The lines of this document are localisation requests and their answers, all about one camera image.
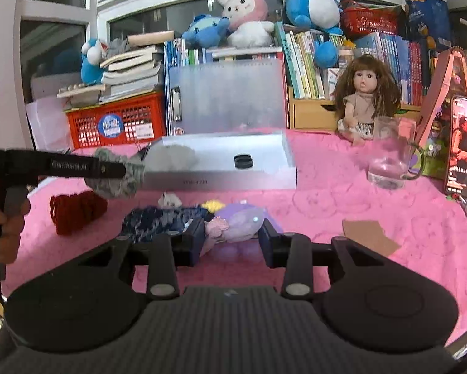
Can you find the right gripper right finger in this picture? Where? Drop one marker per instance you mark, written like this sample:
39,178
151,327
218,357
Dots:
293,252

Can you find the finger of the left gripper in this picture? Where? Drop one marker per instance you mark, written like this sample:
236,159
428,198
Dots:
56,164

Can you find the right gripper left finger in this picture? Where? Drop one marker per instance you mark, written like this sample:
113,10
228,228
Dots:
168,252

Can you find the purple fluffy bow hairclip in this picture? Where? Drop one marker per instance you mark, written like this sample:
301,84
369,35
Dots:
233,224

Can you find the green checkered cloth pouch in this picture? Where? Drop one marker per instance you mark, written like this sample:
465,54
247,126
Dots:
123,178

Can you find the white fluffy plush toy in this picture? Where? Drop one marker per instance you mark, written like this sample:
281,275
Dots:
169,158

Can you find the black round cap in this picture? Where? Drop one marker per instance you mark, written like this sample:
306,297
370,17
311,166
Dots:
243,162

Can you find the person's left hand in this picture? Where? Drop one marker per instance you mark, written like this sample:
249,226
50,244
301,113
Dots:
12,228

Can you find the blue floral fabric pouch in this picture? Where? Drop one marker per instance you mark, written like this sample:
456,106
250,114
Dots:
142,224

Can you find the yellow red knitted item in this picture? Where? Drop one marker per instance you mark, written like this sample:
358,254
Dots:
213,205

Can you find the pink bunny towel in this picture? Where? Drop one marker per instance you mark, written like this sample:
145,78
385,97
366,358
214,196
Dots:
429,229

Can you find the brown sandpaper piece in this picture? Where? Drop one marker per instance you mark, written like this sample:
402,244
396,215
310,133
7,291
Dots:
369,234

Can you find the black binder clip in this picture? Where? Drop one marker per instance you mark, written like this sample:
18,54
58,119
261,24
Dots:
142,153

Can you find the white cardboard box tray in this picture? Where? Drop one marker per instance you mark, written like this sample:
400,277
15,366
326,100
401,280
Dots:
274,165

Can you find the red plastic crate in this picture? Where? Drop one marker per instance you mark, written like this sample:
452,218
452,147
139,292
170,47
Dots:
135,120

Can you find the blue white plush toy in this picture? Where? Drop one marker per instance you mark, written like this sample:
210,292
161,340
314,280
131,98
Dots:
93,53

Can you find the wooden drawer organizer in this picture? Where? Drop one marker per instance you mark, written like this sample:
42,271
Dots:
311,115

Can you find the clear glass mug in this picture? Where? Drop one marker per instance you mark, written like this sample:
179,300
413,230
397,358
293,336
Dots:
396,157

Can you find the stack of books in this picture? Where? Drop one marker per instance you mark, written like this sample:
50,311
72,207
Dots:
134,66

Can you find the translucent file folder box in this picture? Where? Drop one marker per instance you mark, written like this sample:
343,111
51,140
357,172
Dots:
224,89

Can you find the row of upright books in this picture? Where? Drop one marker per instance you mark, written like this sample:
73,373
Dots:
293,47

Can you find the brown haired baby doll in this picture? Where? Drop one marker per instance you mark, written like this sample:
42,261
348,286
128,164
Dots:
364,91

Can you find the smartphone with video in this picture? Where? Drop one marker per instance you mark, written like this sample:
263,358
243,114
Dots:
456,174

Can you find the blue plush ball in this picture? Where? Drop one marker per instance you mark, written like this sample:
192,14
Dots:
326,55

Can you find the row of blue red books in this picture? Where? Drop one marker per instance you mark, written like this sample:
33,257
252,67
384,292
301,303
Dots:
406,60

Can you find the blue dinosaur plush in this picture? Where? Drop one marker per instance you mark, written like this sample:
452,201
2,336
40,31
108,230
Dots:
206,31

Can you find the pink phone stand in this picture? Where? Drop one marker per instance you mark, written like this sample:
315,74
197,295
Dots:
433,131

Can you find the red plastic basket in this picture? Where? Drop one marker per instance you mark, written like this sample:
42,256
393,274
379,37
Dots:
358,20

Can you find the pink white bunny plush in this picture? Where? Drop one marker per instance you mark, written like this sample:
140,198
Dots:
248,24

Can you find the large blue white plush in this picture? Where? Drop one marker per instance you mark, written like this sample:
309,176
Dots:
323,15

